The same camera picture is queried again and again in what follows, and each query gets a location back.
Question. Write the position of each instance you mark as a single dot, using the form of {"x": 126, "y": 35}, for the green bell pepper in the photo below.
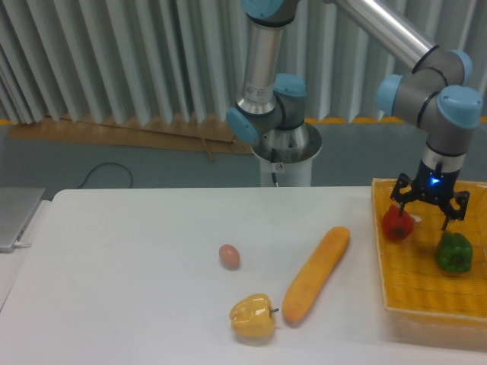
{"x": 454, "y": 253}

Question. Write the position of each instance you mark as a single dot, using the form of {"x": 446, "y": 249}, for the brown cardboard sheet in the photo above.
{"x": 211, "y": 136}

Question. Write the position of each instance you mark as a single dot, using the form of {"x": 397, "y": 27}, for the white paper tag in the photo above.
{"x": 417, "y": 218}

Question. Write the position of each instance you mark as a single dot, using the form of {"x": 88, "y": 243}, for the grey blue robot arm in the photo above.
{"x": 269, "y": 109}

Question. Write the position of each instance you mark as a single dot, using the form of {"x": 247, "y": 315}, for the long orange bread loaf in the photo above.
{"x": 307, "y": 284}

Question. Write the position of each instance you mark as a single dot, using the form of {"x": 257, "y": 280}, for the brown egg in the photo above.
{"x": 229, "y": 255}

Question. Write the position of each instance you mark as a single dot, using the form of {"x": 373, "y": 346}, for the yellow bell pepper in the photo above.
{"x": 253, "y": 316}

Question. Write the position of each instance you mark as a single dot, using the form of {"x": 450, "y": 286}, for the silver laptop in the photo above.
{"x": 18, "y": 206}

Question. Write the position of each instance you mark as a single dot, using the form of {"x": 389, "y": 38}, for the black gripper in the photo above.
{"x": 433, "y": 186}

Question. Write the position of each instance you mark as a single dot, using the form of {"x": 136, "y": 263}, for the yellow woven basket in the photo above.
{"x": 412, "y": 283}

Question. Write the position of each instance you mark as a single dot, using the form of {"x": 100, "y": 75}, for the red bell pepper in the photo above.
{"x": 397, "y": 224}

